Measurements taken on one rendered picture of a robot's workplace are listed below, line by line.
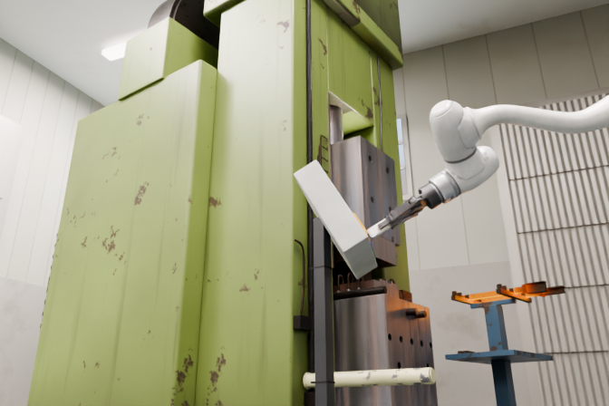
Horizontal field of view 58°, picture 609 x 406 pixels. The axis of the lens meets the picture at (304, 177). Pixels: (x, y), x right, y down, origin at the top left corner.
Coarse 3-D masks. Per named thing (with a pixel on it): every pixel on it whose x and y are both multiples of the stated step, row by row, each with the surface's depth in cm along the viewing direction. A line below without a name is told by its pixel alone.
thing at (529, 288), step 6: (534, 282) 232; (540, 282) 231; (516, 288) 237; (522, 288) 234; (528, 288) 234; (534, 288) 232; (540, 288) 230; (474, 294) 250; (480, 294) 248; (486, 294) 246; (492, 294) 244; (528, 294) 234
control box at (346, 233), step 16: (304, 176) 157; (320, 176) 156; (304, 192) 155; (320, 192) 154; (336, 192) 153; (320, 208) 152; (336, 208) 151; (336, 224) 150; (352, 224) 149; (336, 240) 148; (352, 240) 147; (368, 240) 149; (352, 256) 153; (368, 256) 162; (368, 272) 176
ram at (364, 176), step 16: (336, 144) 229; (352, 144) 224; (368, 144) 228; (336, 160) 226; (352, 160) 221; (368, 160) 224; (384, 160) 237; (336, 176) 224; (352, 176) 219; (368, 176) 221; (384, 176) 233; (352, 192) 216; (368, 192) 217; (384, 192) 229; (352, 208) 214; (368, 208) 214; (384, 208) 226; (368, 224) 211; (400, 240) 230
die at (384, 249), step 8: (376, 240) 213; (384, 240) 219; (336, 248) 218; (376, 248) 212; (384, 248) 217; (392, 248) 223; (336, 256) 217; (376, 256) 210; (384, 256) 216; (392, 256) 221; (336, 264) 219; (344, 264) 219; (384, 264) 220; (392, 264) 220
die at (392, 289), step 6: (360, 282) 207; (366, 282) 206; (372, 282) 204; (378, 282) 206; (384, 282) 211; (336, 288) 213; (342, 288) 211; (354, 288) 208; (390, 288) 213; (396, 288) 217; (390, 294) 212; (396, 294) 216
